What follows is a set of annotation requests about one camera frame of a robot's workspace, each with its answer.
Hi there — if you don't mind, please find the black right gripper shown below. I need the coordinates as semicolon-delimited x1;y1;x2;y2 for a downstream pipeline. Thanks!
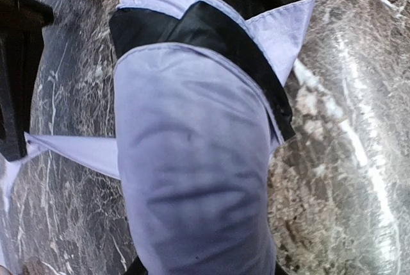
1;0;53;162

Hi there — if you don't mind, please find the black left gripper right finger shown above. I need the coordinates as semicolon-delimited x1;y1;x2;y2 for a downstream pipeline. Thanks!
274;262;289;275

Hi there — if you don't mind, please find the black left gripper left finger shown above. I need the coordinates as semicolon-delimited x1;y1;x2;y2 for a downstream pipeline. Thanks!
126;256;147;275

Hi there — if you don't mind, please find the lavender folding umbrella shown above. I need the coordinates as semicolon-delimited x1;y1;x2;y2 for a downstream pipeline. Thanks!
1;0;315;274

